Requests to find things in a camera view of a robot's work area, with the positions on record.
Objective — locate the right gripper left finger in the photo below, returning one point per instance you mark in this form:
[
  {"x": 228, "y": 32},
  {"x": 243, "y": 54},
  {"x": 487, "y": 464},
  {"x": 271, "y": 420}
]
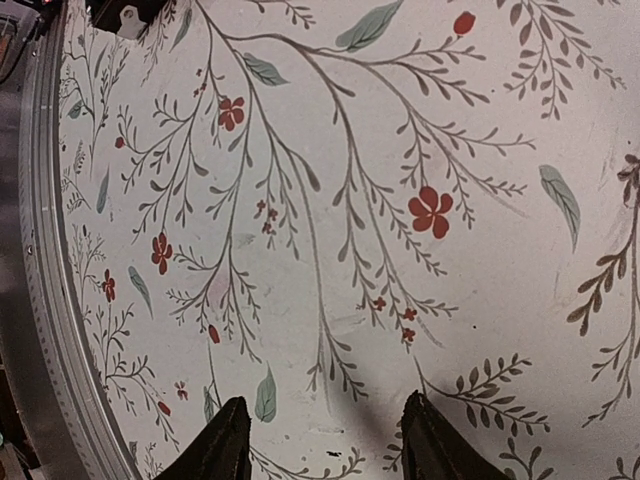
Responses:
[{"x": 220, "y": 451}]

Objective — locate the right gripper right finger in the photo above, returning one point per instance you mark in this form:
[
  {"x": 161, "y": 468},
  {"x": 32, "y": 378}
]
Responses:
[{"x": 433, "y": 449}]

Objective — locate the black poker set case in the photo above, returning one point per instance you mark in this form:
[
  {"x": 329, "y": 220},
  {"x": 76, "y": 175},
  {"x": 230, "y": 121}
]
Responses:
[{"x": 125, "y": 18}]

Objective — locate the floral table mat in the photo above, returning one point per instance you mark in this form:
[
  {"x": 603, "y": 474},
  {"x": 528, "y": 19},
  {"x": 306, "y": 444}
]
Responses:
[{"x": 323, "y": 206}]

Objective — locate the front aluminium rail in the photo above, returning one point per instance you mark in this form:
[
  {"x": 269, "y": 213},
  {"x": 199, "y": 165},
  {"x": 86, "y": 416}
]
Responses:
[{"x": 45, "y": 354}]

